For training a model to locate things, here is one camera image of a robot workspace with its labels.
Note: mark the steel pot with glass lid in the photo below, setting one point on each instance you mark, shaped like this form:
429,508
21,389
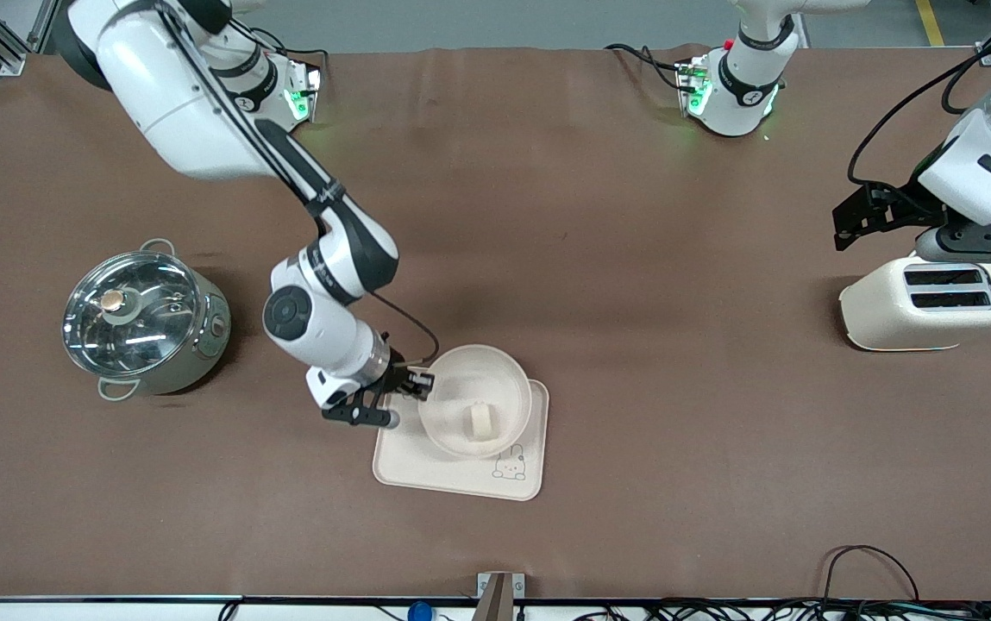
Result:
202,354

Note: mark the cream round plate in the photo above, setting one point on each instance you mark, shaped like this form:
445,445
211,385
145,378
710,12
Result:
478,375

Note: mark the cream rabbit print tray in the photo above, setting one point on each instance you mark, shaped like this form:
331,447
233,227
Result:
426,473

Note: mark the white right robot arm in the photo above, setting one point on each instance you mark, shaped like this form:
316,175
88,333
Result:
176,95

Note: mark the cream two-slot toaster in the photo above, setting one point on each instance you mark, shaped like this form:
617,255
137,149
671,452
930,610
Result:
918,323

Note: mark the brown table mat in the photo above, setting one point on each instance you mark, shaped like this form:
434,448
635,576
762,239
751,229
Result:
598,259

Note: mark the glass pot lid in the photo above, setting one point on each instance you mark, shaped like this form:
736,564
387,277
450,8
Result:
133,315

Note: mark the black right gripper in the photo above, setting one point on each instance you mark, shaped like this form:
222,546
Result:
398,377

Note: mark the grey metal camera bracket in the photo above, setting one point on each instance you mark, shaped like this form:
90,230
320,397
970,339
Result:
499,595

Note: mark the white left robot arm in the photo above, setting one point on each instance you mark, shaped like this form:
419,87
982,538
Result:
741,95

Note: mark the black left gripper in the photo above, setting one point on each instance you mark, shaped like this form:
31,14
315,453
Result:
897,203

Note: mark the small pale bun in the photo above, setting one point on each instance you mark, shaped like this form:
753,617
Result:
482,423

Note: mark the small blue round object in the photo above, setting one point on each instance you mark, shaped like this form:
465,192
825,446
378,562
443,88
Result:
420,612

